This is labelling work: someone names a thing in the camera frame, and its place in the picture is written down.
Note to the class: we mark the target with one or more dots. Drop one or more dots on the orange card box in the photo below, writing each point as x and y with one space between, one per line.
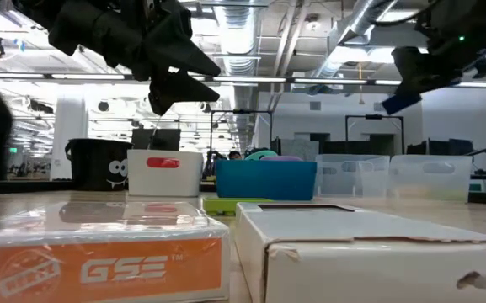
99 273

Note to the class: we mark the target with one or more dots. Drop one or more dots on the purple foam dice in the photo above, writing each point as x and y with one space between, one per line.
284 158

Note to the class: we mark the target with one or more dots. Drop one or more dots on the clear plastic bin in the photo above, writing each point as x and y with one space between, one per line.
352 177
432 181

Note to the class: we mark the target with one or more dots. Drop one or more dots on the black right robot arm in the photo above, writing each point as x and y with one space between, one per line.
478 17

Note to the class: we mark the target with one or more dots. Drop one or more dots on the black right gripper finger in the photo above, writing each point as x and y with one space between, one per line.
411 71

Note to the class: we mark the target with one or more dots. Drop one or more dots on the white plastic bin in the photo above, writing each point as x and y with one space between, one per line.
162 183

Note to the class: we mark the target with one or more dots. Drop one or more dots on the black bucket with cartoon eyes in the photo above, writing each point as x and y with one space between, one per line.
95 164

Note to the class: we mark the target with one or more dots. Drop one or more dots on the black monitor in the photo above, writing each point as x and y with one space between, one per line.
156 141

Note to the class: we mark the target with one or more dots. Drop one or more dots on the lime green plate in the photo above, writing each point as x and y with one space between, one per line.
225 205

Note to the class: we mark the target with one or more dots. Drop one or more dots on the black station frame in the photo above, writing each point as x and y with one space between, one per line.
373 116
242 112

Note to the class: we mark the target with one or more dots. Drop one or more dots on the blue plastic bin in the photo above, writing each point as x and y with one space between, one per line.
263 179

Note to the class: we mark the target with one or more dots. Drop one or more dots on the blue toy block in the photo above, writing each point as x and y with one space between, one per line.
400 104

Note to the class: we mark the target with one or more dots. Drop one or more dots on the white pillar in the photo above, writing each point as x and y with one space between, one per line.
72 126

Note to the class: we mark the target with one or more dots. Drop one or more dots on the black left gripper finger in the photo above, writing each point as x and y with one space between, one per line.
175 50
175 90

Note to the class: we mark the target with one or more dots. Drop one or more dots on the white card box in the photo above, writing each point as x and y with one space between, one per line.
373 273

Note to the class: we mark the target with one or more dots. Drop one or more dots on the linear ceiling light strip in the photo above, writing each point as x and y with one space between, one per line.
247 79

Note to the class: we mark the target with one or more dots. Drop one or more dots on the silver air duct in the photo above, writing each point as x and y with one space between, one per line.
364 17
238 42

